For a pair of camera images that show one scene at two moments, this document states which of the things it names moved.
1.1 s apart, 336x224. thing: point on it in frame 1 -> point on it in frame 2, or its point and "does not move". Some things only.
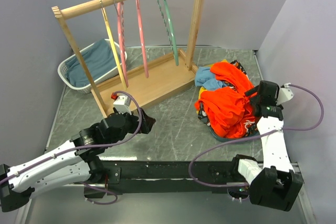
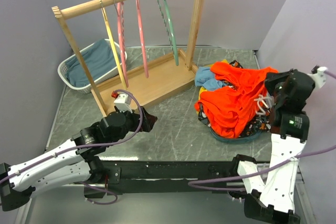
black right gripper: [251, 92] -> [271, 78]
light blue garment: [205, 77] does not move
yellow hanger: [122, 80] does not move
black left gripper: [147, 122] does not move
